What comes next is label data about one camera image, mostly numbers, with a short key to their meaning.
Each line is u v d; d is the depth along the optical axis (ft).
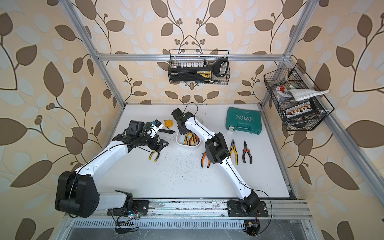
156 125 2.47
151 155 3.06
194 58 2.98
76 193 1.35
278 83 2.77
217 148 2.17
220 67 2.83
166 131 3.36
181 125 2.58
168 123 3.53
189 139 3.25
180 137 3.25
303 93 2.05
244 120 3.45
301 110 2.19
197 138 3.23
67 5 2.33
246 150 3.08
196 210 2.47
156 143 2.47
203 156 3.00
